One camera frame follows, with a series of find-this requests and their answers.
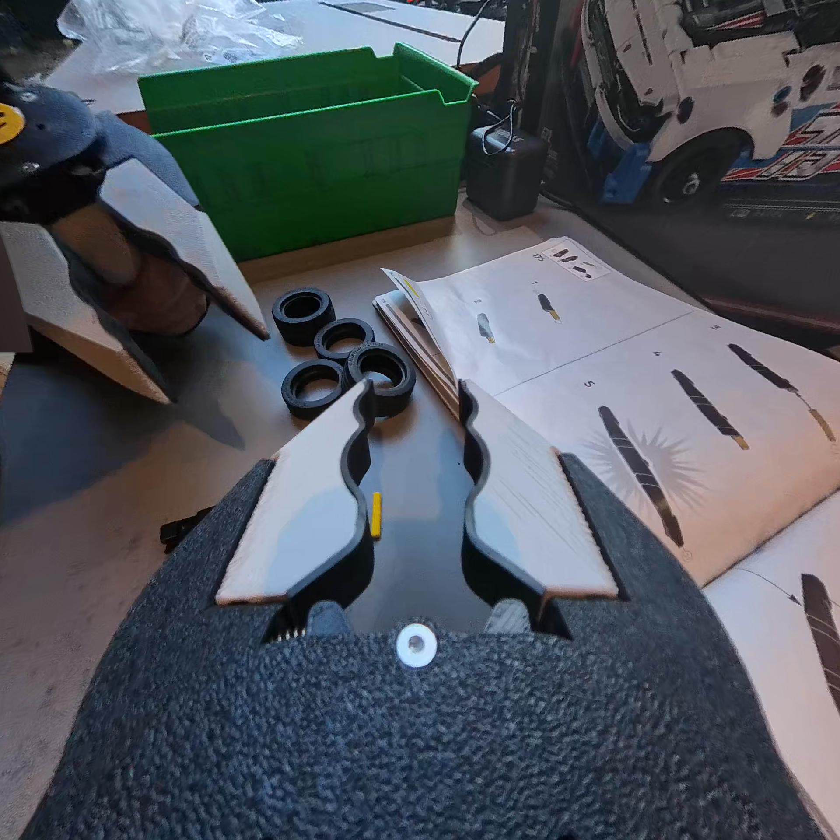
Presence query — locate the wooden board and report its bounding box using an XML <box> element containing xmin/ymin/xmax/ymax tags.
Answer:
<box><xmin>238</xmin><ymin>215</ymin><xmax>458</xmax><ymax>284</ymax></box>

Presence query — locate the black rubber tyre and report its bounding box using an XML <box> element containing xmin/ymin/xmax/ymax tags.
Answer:
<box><xmin>281</xmin><ymin>359</ymin><xmax>347</xmax><ymax>421</ymax></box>
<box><xmin>313</xmin><ymin>318</ymin><xmax>377</xmax><ymax>363</ymax></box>
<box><xmin>344</xmin><ymin>343</ymin><xmax>417</xmax><ymax>419</ymax></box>
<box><xmin>271</xmin><ymin>289</ymin><xmax>337</xmax><ymax>347</ymax></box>

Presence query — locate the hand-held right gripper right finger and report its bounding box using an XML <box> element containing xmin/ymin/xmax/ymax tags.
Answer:
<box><xmin>458</xmin><ymin>378</ymin><xmax>620</xmax><ymax>601</ymax></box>

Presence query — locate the person's left hand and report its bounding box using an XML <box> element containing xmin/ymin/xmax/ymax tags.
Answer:
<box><xmin>51</xmin><ymin>202</ymin><xmax>212</xmax><ymax>337</ymax></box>

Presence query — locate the pale office desk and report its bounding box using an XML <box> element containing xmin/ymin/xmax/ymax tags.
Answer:
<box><xmin>46</xmin><ymin>0</ymin><xmax>506</xmax><ymax>116</ymax></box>

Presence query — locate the clear plastic bag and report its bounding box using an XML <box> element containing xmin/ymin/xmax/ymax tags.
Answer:
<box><xmin>57</xmin><ymin>0</ymin><xmax>304</xmax><ymax>76</ymax></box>

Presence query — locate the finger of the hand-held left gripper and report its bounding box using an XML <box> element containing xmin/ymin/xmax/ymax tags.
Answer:
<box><xmin>97</xmin><ymin>157</ymin><xmax>271</xmax><ymax>342</ymax></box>
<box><xmin>31</xmin><ymin>223</ymin><xmax>177</xmax><ymax>406</ymax></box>

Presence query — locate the green plastic bin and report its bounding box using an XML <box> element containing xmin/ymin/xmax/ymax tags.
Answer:
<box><xmin>136</xmin><ymin>42</ymin><xmax>480</xmax><ymax>263</ymax></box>

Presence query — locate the black power adapter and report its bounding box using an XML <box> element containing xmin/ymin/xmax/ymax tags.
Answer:
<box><xmin>465</xmin><ymin>125</ymin><xmax>550</xmax><ymax>222</ymax></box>

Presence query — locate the black toy car box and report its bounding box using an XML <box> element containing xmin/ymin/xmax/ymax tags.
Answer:
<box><xmin>502</xmin><ymin>0</ymin><xmax>840</xmax><ymax>349</ymax></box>

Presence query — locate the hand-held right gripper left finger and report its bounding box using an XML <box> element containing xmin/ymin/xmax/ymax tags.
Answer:
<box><xmin>214</xmin><ymin>378</ymin><xmax>378</xmax><ymax>606</ymax></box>

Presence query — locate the grey desk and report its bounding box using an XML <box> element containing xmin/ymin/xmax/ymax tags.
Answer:
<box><xmin>0</xmin><ymin>197</ymin><xmax>840</xmax><ymax>840</ymax></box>

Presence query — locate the building instruction booklet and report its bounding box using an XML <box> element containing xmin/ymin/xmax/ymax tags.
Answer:
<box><xmin>372</xmin><ymin>235</ymin><xmax>840</xmax><ymax>840</ymax></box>

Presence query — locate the black brick piece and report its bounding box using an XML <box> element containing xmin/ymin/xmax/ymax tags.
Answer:
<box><xmin>159</xmin><ymin>504</ymin><xmax>216</xmax><ymax>553</ymax></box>

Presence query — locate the black adapter cable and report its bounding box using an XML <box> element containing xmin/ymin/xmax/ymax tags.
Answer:
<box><xmin>456</xmin><ymin>0</ymin><xmax>526</xmax><ymax>158</ymax></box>

